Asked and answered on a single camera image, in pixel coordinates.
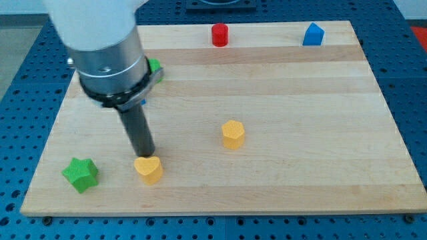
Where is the green star block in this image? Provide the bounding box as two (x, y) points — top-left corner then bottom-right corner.
(61, 158), (98, 193)

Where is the yellow heart block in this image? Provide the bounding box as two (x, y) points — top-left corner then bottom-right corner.
(133, 156), (163, 185)

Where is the green round block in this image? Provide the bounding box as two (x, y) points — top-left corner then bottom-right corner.
(148, 59), (164, 83)

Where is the yellow hexagon block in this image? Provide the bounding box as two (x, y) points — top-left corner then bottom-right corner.
(222, 120), (246, 150)

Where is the wooden board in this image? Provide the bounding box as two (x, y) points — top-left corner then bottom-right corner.
(21, 21), (426, 217)

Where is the red cylinder block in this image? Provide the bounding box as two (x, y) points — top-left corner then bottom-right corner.
(211, 23), (229, 47)

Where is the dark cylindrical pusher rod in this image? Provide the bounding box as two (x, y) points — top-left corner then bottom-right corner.
(119, 104), (155, 157)

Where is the blue pentagon block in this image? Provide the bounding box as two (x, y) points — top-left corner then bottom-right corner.
(302, 23), (325, 46)

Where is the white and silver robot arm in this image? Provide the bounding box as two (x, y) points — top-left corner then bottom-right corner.
(43, 0), (163, 112)

